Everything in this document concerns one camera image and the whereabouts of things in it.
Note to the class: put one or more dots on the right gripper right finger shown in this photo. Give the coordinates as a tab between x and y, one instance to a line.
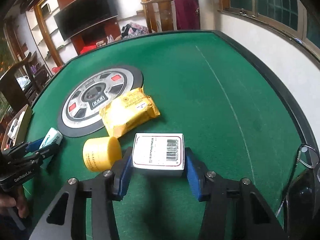
196	173

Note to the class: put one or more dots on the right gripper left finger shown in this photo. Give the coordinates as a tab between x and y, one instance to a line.
122	170

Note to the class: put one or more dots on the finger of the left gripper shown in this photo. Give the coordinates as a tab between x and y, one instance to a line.
33	146
47	151

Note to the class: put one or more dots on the teal card with gold rings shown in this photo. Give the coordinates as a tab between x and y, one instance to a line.
52	136

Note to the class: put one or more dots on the yellow round jar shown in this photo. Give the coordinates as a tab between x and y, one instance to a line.
100	154

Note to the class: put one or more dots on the small white barcode box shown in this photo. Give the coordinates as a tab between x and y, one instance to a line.
159	154

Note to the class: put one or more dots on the yellow cracker packet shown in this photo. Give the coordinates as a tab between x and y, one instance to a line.
128	111

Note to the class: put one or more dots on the person hand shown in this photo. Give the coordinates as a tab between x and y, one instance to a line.
18	200

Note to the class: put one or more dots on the cardboard box tray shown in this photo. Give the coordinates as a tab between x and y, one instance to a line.
17	128

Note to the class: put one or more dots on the round mahjong table centre panel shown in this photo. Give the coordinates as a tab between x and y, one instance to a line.
79	115

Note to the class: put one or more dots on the dark wooden chair left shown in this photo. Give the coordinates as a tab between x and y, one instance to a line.
10	88

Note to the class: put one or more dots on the red bag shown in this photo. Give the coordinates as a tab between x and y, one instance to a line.
86	49

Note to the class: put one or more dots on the eyeglasses on table edge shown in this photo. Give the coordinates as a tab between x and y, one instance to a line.
301	193

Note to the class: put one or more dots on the patterned fabric pile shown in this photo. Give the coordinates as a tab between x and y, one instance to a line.
132	30

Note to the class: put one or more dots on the black curved television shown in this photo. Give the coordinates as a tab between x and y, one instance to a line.
83	14

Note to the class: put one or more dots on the maroon cloth on chair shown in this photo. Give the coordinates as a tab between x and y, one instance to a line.
187	14

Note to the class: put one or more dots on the wooden chair far side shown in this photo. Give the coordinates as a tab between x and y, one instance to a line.
158	14

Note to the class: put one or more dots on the green glass window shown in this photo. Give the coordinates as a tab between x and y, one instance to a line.
290	17

